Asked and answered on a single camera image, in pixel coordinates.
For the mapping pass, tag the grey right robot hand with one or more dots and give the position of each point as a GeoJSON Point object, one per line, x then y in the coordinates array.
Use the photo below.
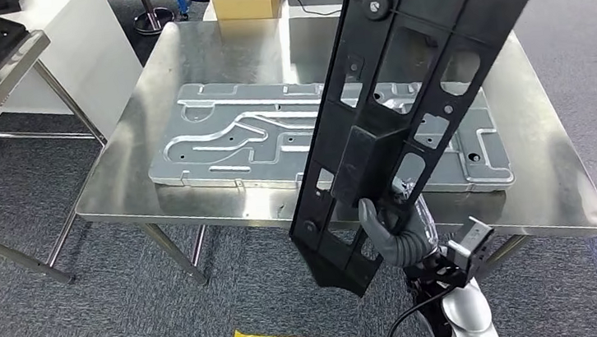
{"type": "Point", "coordinates": [404, 247]}

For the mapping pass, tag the stainless steel workbench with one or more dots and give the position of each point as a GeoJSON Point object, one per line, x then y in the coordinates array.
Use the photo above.
{"type": "Point", "coordinates": [129, 167]}

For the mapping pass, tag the aluminium fixture plate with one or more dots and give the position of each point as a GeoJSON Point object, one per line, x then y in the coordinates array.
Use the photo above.
{"type": "Point", "coordinates": [230, 141]}

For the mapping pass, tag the stanchion with dark base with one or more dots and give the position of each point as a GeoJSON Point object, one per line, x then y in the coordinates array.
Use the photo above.
{"type": "Point", "coordinates": [153, 22]}

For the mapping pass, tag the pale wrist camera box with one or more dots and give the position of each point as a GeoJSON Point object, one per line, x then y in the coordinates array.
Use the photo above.
{"type": "Point", "coordinates": [472, 238]}

